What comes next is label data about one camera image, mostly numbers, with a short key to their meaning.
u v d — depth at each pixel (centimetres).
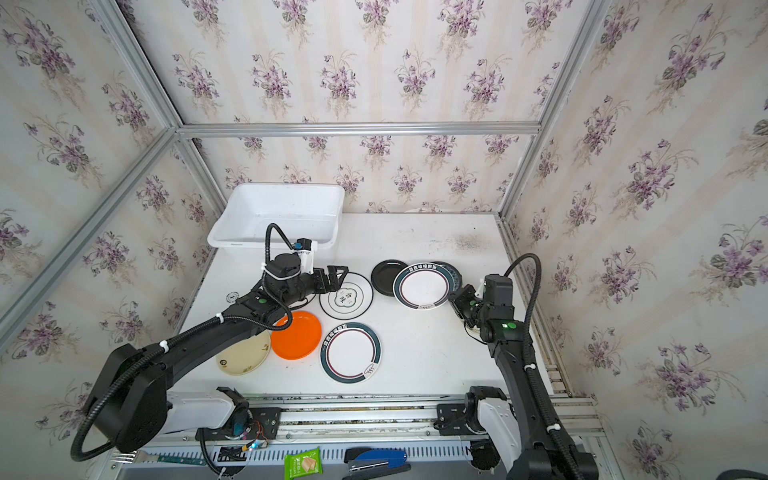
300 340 86
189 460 68
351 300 96
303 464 67
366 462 66
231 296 96
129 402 40
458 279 98
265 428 72
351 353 84
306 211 118
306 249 72
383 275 100
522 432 45
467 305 70
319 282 73
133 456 68
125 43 74
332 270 73
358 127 98
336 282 74
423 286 88
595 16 72
